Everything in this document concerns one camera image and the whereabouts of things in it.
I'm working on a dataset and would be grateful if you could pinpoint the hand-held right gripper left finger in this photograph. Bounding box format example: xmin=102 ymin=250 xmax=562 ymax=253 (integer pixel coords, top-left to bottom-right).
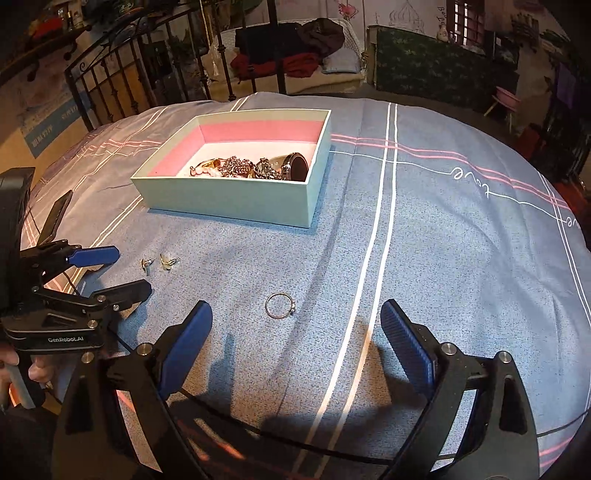
xmin=51 ymin=300 xmax=214 ymax=480

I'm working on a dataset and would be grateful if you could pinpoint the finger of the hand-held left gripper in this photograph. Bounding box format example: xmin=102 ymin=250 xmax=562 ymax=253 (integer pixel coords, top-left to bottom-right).
xmin=32 ymin=278 xmax=153 ymax=330
xmin=21 ymin=240 xmax=121 ymax=287

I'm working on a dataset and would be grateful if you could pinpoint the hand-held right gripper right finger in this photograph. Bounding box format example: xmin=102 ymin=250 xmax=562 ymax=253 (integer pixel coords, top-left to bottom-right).
xmin=379 ymin=299 xmax=541 ymax=480

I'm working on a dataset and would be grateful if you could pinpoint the silver ring with stones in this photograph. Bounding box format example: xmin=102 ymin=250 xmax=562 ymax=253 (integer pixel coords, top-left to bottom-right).
xmin=264 ymin=292 xmax=297 ymax=320

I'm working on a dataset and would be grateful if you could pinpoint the pale green cardboard box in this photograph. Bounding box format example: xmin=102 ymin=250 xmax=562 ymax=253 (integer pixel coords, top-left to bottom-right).
xmin=129 ymin=108 xmax=333 ymax=229

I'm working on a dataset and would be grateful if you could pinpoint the gold chain jewelry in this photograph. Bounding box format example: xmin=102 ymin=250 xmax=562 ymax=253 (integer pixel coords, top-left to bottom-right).
xmin=190 ymin=158 xmax=227 ymax=178

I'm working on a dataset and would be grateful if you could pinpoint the sparkling silver chain necklace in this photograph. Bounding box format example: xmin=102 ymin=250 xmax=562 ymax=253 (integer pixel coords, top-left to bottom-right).
xmin=222 ymin=156 xmax=252 ymax=178

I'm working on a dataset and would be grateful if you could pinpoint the chunky silver chain bracelet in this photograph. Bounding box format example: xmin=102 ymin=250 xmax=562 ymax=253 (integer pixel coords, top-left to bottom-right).
xmin=253 ymin=158 xmax=282 ymax=181

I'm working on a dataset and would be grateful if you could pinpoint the gold wristwatch with dark face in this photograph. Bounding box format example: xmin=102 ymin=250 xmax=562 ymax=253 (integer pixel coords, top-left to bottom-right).
xmin=279 ymin=152 xmax=311 ymax=183

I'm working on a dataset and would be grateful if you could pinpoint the person's left hand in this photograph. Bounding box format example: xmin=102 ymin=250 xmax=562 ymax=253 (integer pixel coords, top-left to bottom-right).
xmin=0 ymin=344 xmax=61 ymax=414

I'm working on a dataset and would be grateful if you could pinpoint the black flat rectangular object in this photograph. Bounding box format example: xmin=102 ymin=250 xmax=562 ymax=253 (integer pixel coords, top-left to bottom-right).
xmin=37 ymin=189 xmax=75 ymax=246

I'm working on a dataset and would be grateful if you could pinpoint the blue plaid bedsheet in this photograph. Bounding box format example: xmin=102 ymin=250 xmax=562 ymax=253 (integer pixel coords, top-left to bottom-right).
xmin=18 ymin=90 xmax=591 ymax=480

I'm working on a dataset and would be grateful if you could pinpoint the black metal rack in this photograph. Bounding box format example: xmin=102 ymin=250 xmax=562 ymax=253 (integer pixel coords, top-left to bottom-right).
xmin=531 ymin=60 xmax=591 ymax=185

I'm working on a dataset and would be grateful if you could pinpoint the pink basin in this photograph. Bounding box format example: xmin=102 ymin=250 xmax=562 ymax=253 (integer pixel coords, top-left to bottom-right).
xmin=490 ymin=85 xmax=520 ymax=109

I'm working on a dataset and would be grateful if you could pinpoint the dark red garment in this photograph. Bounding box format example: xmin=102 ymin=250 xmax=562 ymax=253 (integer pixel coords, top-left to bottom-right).
xmin=231 ymin=52 xmax=321 ymax=79

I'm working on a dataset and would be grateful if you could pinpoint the black garment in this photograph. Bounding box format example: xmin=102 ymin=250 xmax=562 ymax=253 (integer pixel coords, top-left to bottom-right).
xmin=235 ymin=22 xmax=305 ymax=58

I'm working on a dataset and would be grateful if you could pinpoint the pile of clothes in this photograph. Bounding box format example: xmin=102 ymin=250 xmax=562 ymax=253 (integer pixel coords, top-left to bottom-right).
xmin=217 ymin=28 xmax=365 ymax=95

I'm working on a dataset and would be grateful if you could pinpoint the green patterned screen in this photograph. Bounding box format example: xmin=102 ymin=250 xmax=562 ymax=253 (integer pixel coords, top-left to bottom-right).
xmin=374 ymin=25 xmax=520 ymax=112

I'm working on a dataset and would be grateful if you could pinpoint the pale blue pillow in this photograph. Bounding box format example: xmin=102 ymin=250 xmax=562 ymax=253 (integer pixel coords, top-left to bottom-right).
xmin=321 ymin=46 xmax=361 ymax=75

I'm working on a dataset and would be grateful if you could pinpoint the purple hanging cloth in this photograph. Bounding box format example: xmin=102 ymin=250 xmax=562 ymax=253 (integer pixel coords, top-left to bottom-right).
xmin=556 ymin=60 xmax=578 ymax=112

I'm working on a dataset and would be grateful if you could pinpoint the white wicker chair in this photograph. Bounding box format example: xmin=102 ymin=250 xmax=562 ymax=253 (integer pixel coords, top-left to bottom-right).
xmin=337 ymin=18 xmax=366 ymax=61

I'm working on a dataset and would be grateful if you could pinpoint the dark maroon garment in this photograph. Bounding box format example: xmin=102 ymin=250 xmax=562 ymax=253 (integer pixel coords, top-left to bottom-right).
xmin=298 ymin=18 xmax=347 ymax=58

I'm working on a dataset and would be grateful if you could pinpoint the red lattice window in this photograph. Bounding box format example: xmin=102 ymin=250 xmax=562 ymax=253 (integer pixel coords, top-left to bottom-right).
xmin=445 ymin=0 xmax=488 ymax=47

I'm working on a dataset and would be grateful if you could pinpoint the blue wall sign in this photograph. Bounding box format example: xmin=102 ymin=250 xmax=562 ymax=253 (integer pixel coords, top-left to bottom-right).
xmin=21 ymin=99 xmax=84 ymax=158

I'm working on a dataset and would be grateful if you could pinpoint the black cable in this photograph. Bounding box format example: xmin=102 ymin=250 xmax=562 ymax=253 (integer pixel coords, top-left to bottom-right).
xmin=104 ymin=318 xmax=462 ymax=467

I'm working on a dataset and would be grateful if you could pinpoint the white tassel rope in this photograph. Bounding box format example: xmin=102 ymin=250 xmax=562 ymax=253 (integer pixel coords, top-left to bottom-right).
xmin=198 ymin=0 xmax=223 ymax=84

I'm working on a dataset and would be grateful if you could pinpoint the black metal bed frame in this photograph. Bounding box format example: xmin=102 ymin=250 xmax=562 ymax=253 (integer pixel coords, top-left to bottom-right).
xmin=65 ymin=0 xmax=287 ymax=132

